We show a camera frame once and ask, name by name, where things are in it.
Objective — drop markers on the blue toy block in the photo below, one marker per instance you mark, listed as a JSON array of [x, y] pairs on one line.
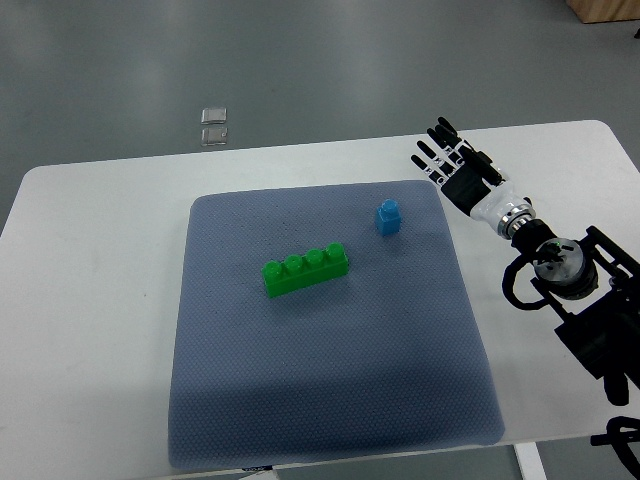
[[388, 218]]

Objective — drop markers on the white table leg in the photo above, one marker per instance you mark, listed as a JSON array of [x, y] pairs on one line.
[[529, 461]]

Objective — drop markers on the upper metal floor plate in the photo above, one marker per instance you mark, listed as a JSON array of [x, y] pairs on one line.
[[214, 115]]

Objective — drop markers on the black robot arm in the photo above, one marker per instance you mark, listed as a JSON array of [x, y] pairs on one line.
[[592, 284]]

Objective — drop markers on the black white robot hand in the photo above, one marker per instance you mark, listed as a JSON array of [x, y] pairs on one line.
[[469, 179]]

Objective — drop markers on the wooden box corner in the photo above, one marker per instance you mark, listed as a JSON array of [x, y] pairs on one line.
[[602, 11]]

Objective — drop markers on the blue-grey textured mat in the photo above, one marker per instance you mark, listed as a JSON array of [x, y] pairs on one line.
[[387, 358]]

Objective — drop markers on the green four-stud toy block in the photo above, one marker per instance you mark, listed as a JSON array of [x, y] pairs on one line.
[[296, 272]]

